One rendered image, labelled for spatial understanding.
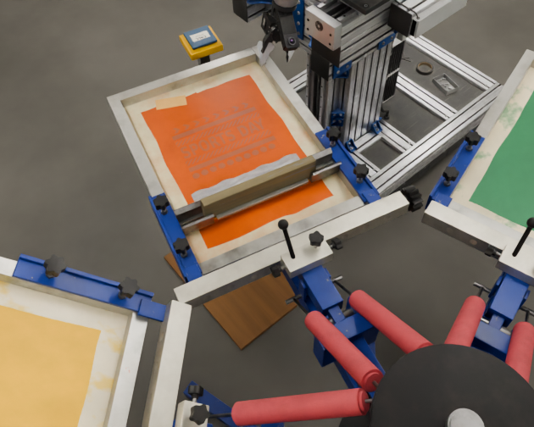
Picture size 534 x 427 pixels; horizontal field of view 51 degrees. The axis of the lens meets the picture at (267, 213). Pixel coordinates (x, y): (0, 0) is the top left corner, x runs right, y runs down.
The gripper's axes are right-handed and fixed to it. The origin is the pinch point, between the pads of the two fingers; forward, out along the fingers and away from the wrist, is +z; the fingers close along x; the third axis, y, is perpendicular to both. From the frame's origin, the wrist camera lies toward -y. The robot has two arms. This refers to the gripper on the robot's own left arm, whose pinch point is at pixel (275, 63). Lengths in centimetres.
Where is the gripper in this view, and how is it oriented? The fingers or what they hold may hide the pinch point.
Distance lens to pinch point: 180.3
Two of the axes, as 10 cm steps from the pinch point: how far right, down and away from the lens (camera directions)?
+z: -1.6, 6.0, 7.8
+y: -4.0, -7.6, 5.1
